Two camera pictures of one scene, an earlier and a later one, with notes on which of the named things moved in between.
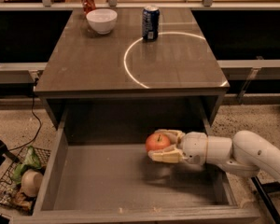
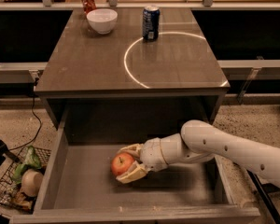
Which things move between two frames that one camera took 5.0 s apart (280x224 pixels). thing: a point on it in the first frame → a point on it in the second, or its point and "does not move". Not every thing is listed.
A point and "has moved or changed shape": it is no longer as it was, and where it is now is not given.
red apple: [157, 141] has moved or changed shape
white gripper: [194, 147] → [151, 156]
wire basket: [18, 188] does not move
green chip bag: [33, 162] does not move
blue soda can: [150, 22] does not move
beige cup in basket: [31, 182] does not move
